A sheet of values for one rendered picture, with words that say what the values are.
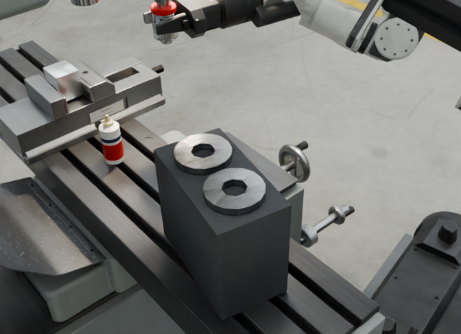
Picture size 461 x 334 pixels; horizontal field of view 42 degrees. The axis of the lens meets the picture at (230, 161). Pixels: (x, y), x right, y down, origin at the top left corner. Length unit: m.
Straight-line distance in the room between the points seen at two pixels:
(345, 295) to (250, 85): 2.36
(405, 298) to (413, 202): 1.17
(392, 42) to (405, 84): 2.18
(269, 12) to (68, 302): 0.67
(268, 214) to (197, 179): 0.13
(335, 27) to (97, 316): 0.73
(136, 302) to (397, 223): 1.42
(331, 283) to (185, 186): 0.29
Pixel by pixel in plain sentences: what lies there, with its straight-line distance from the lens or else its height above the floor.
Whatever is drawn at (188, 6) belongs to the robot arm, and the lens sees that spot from 1.14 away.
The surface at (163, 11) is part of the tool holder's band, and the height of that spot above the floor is 1.24.
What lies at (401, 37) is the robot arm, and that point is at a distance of 1.18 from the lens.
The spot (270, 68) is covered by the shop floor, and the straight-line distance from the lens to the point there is 3.41.
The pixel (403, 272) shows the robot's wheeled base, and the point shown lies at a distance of 1.52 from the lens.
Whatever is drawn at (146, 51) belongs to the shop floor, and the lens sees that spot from 3.64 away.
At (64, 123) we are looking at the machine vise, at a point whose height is 0.99.
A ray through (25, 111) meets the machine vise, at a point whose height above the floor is 1.00.
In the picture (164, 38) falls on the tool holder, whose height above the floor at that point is 1.19.
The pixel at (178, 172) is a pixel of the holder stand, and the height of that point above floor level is 1.12.
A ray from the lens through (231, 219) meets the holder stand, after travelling 0.83.
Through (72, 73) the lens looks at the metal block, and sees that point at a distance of 1.30.
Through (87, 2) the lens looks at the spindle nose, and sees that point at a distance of 1.07.
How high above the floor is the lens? 1.70
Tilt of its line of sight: 39 degrees down
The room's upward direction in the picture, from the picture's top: 2 degrees counter-clockwise
